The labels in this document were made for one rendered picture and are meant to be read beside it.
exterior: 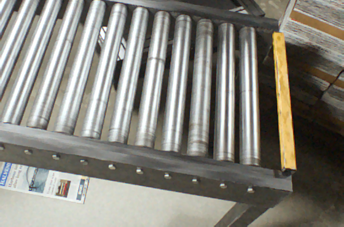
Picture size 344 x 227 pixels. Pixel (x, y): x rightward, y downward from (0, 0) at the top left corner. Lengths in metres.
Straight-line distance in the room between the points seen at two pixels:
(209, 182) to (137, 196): 0.81
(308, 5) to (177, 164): 0.87
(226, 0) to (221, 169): 1.38
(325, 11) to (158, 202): 0.99
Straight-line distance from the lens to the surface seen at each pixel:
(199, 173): 0.94
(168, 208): 1.74
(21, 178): 1.78
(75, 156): 0.93
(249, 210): 1.12
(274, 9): 2.59
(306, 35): 1.67
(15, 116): 0.99
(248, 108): 1.06
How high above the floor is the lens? 1.64
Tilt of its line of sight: 55 degrees down
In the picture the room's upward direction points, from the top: 11 degrees clockwise
